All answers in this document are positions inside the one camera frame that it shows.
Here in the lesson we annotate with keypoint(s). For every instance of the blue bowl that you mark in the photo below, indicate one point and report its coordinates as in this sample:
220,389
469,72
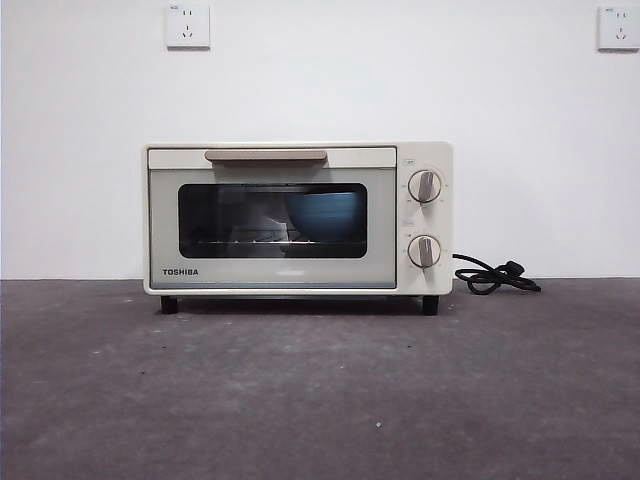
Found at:
323,216

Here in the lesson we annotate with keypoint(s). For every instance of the beige oven knob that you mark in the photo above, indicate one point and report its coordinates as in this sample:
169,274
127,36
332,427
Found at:
424,251
425,186

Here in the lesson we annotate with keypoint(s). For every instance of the cream Toshiba toaster oven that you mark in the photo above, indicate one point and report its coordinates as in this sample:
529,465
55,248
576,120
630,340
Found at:
427,151

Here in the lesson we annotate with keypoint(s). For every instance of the white wall socket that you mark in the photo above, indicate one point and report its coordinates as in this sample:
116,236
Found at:
620,29
187,27

